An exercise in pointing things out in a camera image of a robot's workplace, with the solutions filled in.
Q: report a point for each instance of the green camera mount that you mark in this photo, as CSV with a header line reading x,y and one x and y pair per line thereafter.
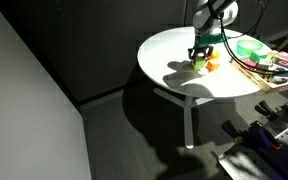
x,y
206,40

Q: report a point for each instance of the grey partition panel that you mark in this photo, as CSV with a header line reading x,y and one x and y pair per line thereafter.
x,y
24,113

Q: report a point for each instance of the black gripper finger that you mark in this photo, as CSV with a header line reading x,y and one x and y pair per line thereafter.
x,y
209,52
191,54

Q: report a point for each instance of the wooden tray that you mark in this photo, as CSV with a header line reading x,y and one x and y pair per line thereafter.
x,y
250,77

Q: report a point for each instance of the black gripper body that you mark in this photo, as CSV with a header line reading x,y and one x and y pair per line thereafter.
x,y
201,49

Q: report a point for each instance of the white table base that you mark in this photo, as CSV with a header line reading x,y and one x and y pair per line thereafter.
x,y
188,113

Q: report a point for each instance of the grey toy block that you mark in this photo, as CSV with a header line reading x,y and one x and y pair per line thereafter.
x,y
264,62

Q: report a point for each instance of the black spring clamp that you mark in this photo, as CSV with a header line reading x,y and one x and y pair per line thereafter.
x,y
265,110

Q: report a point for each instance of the green toy block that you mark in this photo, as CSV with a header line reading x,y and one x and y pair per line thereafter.
x,y
258,56

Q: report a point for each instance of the purple clamp orange tips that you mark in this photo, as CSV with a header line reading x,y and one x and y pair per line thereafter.
x,y
263,136

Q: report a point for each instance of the black block letter A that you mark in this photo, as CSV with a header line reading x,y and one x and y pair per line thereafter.
x,y
280,78

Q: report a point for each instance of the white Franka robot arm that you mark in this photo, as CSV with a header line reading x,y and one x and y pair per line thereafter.
x,y
214,15

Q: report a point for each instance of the pink toy block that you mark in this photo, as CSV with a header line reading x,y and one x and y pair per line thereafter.
x,y
249,64

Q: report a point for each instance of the green translucent bowl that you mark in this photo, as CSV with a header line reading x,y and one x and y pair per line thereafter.
x,y
249,47

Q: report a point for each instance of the grey bench plate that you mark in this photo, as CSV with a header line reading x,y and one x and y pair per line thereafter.
x,y
242,165

